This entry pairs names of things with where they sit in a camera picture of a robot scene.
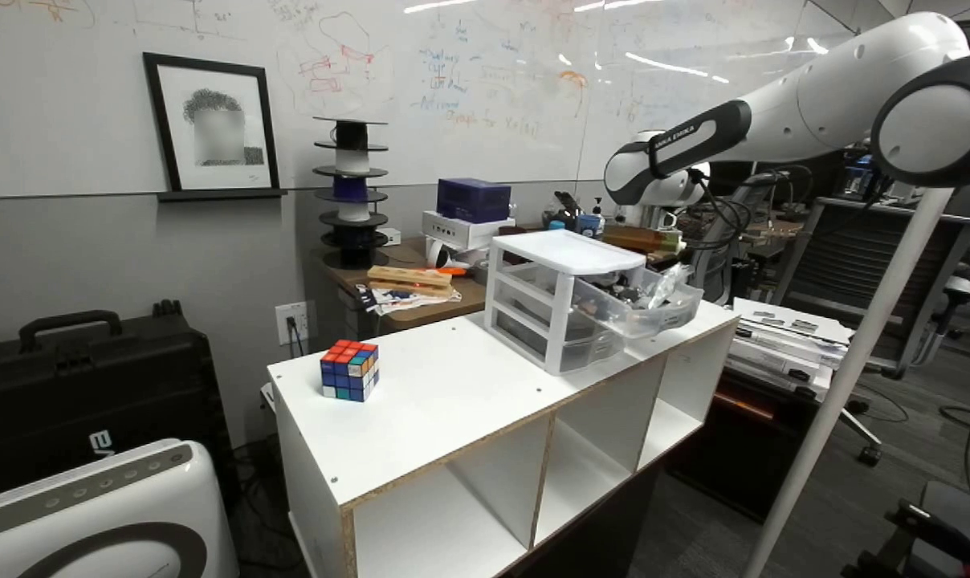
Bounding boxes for clear drawer holding small parts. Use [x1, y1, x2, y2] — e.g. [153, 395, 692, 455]
[573, 269, 709, 348]

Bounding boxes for clear plastic bag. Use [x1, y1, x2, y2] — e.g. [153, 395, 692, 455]
[645, 259, 697, 314]

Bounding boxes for white plastic drawer unit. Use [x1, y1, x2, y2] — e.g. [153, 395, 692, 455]
[482, 227, 651, 379]

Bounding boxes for clear plastic drawer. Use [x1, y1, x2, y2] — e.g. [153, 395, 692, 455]
[493, 279, 629, 350]
[490, 309, 617, 377]

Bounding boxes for brown wooden table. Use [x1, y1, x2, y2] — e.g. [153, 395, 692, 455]
[328, 223, 680, 339]

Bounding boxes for white cardboard box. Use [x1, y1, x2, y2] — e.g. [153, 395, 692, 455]
[418, 207, 516, 253]

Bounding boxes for wooden brush block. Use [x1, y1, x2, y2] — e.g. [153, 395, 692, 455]
[366, 262, 455, 288]

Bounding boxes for white paper sheet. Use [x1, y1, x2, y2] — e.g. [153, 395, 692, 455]
[366, 279, 464, 321]

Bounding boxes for purple box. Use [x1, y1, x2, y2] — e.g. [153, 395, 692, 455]
[432, 175, 512, 226]

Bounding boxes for white cubby shelf cabinet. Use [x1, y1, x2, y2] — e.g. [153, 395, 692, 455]
[263, 298, 742, 578]

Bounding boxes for black and white spool stack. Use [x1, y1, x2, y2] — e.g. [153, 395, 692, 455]
[310, 103, 396, 269]

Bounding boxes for colourful cube puzzle box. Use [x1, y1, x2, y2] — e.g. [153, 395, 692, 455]
[316, 337, 383, 405]

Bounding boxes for stacked white papers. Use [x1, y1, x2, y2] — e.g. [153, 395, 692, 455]
[723, 294, 857, 379]

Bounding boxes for black framed picture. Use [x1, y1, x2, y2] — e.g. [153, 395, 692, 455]
[142, 48, 284, 202]

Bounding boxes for black mesh office chair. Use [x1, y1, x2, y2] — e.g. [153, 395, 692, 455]
[771, 190, 970, 379]

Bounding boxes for white stand pole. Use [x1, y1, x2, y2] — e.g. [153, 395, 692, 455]
[742, 187, 956, 578]

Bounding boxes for black hard carrying case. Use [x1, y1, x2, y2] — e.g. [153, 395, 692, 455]
[0, 298, 231, 509]

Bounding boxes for white rounded appliance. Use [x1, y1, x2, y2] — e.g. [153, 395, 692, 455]
[0, 433, 242, 578]

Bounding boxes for black stand foot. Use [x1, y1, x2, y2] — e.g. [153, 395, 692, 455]
[840, 479, 970, 578]

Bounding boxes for white wall outlet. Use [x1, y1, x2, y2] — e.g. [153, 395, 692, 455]
[272, 298, 310, 348]

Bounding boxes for wall whiteboard with writing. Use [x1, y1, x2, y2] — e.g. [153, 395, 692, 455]
[0, 0, 864, 202]

